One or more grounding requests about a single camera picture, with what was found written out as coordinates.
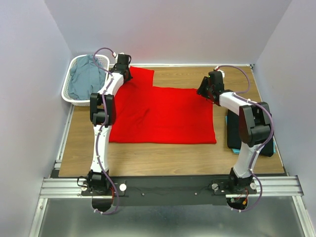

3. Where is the red t shirt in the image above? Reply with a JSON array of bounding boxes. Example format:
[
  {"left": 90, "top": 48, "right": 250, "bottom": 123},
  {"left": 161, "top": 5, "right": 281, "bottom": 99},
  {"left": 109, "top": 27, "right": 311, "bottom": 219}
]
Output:
[{"left": 109, "top": 67, "right": 216, "bottom": 144}]

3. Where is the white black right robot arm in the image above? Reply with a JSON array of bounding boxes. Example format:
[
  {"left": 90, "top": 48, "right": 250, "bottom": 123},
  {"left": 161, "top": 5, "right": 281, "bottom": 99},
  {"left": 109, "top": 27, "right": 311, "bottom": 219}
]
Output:
[{"left": 197, "top": 70, "right": 274, "bottom": 194}]

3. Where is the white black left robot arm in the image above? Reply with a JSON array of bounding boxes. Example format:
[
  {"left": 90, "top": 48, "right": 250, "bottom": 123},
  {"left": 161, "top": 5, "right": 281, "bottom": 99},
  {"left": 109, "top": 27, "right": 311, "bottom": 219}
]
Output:
[{"left": 86, "top": 53, "right": 132, "bottom": 196}]

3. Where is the white table edge strip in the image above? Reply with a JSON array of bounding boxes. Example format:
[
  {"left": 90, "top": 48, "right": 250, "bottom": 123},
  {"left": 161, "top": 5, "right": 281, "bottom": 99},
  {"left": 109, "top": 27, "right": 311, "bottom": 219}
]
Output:
[{"left": 131, "top": 63, "right": 252, "bottom": 68}]

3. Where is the grey-blue t shirt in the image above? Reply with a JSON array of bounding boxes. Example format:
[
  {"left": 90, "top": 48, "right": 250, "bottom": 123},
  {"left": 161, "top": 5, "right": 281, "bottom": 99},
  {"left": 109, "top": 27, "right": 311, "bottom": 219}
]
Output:
[{"left": 68, "top": 54, "right": 106, "bottom": 100}]

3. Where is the folded black t shirt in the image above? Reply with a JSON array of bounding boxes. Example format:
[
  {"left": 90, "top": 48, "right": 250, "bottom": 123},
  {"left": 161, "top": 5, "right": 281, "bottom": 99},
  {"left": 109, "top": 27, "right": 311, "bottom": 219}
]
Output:
[{"left": 226, "top": 110, "right": 275, "bottom": 158}]

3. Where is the folded teal t shirt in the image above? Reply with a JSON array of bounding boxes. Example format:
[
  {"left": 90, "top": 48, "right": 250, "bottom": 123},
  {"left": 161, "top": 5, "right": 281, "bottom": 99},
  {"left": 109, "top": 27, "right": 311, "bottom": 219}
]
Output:
[{"left": 225, "top": 116, "right": 277, "bottom": 154}]

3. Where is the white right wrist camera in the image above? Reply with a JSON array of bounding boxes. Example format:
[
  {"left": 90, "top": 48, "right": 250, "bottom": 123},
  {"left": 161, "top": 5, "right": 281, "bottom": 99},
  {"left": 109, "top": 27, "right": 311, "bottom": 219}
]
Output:
[{"left": 214, "top": 69, "right": 225, "bottom": 79}]

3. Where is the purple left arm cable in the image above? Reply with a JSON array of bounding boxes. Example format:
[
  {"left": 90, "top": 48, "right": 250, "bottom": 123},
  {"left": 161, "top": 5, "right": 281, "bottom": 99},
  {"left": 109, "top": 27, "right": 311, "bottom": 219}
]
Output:
[{"left": 93, "top": 47, "right": 120, "bottom": 215}]

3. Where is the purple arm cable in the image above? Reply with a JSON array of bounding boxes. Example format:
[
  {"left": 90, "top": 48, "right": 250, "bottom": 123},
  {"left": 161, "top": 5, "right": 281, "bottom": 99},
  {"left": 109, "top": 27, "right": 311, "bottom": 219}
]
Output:
[
  {"left": 214, "top": 65, "right": 275, "bottom": 213},
  {"left": 93, "top": 47, "right": 120, "bottom": 215}
]

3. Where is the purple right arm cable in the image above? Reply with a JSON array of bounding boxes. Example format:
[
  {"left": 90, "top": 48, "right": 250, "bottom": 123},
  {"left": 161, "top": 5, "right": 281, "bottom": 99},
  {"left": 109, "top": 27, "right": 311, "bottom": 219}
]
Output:
[{"left": 214, "top": 65, "right": 275, "bottom": 213}]

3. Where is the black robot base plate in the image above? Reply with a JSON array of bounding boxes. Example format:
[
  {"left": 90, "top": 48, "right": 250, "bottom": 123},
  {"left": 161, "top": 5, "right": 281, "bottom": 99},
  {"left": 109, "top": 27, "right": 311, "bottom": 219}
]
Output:
[{"left": 80, "top": 174, "right": 258, "bottom": 209}]

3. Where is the aluminium frame rail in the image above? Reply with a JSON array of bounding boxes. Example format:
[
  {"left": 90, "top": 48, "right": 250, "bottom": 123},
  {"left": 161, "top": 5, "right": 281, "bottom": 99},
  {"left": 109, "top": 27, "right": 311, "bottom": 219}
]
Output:
[{"left": 30, "top": 175, "right": 307, "bottom": 237}]

